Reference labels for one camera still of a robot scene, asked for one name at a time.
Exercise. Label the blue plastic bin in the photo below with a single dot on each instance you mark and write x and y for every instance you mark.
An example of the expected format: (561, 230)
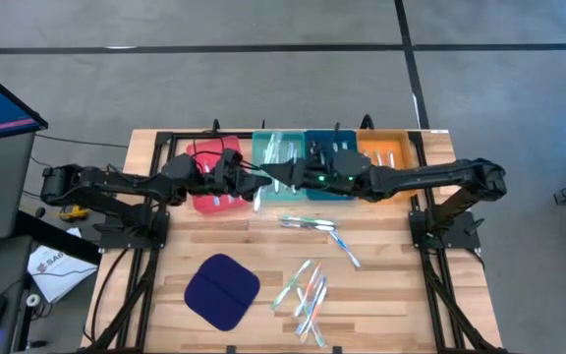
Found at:
(347, 162)

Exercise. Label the purple folded cloth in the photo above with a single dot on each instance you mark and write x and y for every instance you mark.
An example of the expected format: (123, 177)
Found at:
(221, 291)

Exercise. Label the teal plastic bin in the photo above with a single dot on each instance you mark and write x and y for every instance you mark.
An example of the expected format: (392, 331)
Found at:
(263, 196)

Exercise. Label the black table edge clamp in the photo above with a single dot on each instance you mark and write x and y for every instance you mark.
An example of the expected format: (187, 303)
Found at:
(231, 350)
(337, 350)

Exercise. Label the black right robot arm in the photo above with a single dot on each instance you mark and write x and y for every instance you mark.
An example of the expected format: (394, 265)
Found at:
(420, 174)

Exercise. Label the orange plastic bin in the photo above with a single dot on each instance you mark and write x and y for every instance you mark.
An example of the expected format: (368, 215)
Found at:
(401, 147)

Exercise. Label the white paper sheet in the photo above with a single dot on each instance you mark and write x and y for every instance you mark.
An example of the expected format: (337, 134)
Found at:
(57, 275)

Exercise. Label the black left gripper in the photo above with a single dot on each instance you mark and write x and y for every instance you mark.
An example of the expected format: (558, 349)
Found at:
(229, 182)

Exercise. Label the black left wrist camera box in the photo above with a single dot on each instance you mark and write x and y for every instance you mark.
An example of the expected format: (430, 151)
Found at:
(231, 158)

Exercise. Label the white tape roll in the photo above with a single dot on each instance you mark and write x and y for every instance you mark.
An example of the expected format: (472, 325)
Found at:
(28, 300)

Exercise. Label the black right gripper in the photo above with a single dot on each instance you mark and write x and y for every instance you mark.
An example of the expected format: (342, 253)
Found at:
(317, 174)

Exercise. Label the pink plastic bin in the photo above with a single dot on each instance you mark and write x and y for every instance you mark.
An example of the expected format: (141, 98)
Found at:
(214, 206)

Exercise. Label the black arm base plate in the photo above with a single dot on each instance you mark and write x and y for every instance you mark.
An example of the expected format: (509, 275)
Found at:
(460, 236)
(116, 238)

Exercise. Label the black side desk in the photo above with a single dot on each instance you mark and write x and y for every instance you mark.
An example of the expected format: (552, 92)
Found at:
(3, 265)

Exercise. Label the yellow hand tool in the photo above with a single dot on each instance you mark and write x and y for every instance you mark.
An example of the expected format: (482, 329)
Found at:
(74, 214)

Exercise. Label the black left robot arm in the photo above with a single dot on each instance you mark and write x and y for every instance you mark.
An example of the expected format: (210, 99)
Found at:
(126, 184)

